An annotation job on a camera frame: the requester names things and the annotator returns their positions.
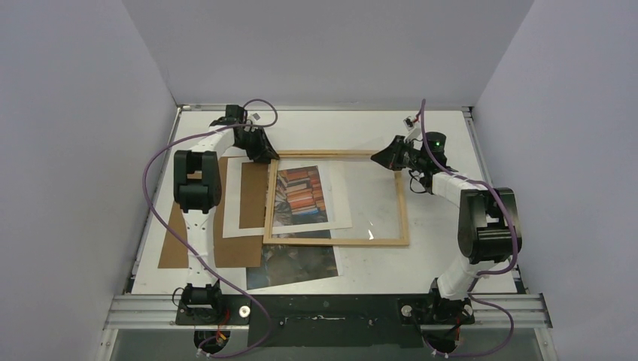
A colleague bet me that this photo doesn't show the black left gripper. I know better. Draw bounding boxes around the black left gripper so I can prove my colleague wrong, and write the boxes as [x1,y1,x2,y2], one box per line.
[234,128,278,163]

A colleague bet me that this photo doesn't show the wooden picture frame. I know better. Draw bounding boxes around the wooden picture frame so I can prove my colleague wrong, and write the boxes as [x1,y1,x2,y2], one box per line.
[263,150,410,247]

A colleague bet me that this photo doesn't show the clear acrylic sheet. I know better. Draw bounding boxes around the clear acrylic sheet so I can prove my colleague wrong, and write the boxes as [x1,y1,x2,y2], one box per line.
[263,150,410,247]

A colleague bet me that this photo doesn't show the colourful photo print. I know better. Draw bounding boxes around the colourful photo print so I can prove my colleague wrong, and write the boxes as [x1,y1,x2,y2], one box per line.
[246,165,339,290]

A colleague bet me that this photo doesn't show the white mat board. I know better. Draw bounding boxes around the white mat board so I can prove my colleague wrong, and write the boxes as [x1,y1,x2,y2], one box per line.
[218,157,353,238]

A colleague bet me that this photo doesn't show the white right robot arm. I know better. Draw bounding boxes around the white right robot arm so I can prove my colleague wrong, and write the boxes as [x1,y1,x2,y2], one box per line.
[370,132,522,323]

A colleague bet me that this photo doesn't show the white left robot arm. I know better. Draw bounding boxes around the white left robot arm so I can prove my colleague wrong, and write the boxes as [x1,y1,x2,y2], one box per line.
[173,99,280,287]

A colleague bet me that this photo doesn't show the brown cardboard backing board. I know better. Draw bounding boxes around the brown cardboard backing board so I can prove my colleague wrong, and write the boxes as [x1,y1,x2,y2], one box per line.
[157,156,272,270]

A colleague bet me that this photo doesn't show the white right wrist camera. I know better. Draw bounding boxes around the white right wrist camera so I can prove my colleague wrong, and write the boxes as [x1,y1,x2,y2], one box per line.
[403,116,422,143]

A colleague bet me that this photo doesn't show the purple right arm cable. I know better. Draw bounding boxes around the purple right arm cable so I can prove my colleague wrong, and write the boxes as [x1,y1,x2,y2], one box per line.
[418,99,521,359]

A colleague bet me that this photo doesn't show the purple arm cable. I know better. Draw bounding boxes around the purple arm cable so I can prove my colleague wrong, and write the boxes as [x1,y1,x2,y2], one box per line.
[418,99,521,359]
[143,99,278,359]

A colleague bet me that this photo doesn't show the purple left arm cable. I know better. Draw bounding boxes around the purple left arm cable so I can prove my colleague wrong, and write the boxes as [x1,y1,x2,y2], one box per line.
[143,99,278,359]

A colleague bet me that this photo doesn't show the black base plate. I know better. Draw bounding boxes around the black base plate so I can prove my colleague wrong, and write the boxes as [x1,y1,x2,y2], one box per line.
[175,293,475,352]

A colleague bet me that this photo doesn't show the aluminium front rail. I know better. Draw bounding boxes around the aluminium front rail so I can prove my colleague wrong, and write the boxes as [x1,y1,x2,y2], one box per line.
[104,294,552,330]

